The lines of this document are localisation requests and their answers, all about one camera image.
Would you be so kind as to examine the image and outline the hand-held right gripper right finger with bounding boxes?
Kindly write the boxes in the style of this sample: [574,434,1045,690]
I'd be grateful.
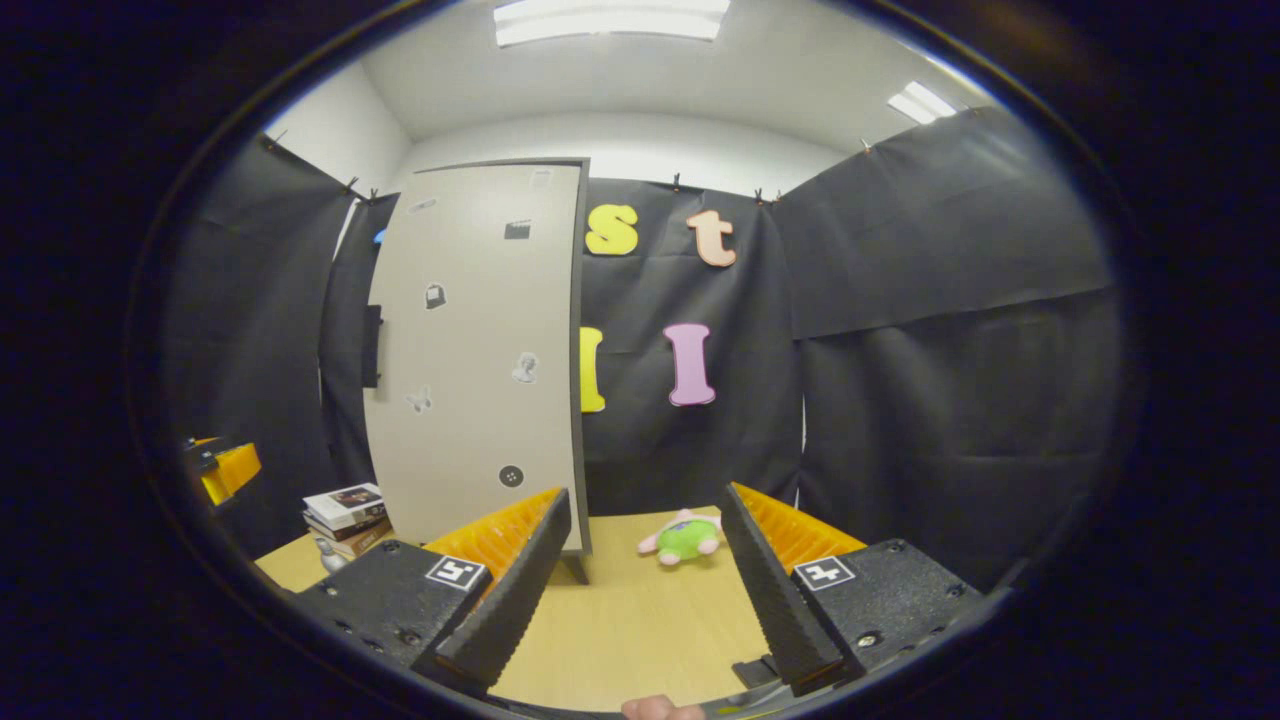
[718,481,1013,698]

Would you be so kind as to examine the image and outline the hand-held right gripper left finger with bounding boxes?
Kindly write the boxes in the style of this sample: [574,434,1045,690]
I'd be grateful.
[290,487,574,691]

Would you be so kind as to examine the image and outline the black door handle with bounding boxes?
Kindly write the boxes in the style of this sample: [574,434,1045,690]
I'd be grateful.
[361,304,384,390]

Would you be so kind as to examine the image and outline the beige cabinet door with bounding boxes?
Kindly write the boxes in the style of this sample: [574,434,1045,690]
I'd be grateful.
[361,158,592,557]

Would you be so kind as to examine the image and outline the green and pink plush toy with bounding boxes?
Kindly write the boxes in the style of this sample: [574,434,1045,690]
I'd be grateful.
[637,509,724,567]

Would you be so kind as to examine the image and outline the dark book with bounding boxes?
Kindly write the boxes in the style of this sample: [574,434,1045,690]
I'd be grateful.
[304,514,390,542]

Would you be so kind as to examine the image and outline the brown book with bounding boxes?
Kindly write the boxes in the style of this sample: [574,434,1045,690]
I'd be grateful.
[314,525,394,560]

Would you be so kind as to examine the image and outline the black backdrop cloth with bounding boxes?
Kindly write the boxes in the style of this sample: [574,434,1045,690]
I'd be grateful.
[160,105,1121,593]

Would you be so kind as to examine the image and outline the ceiling light panel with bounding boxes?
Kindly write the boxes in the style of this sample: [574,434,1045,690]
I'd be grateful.
[493,0,731,48]
[888,80,958,125]

